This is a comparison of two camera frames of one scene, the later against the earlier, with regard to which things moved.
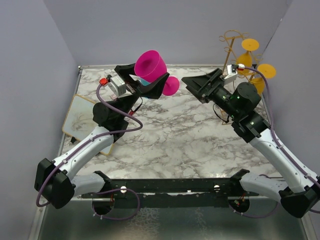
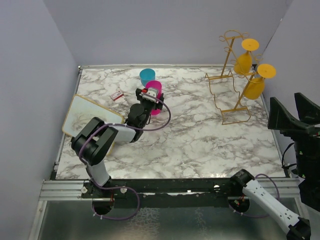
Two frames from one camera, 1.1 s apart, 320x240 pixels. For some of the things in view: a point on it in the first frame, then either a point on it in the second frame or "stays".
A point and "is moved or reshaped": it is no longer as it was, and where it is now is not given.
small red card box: [114, 96] stays
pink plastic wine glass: [149, 65] is moved or reshaped
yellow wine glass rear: [248, 44] stays
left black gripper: [153, 90] → [139, 97]
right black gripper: [200, 84] → [279, 117]
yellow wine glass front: [269, 71] stays
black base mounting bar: [165, 193] stays
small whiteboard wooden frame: [78, 121] stays
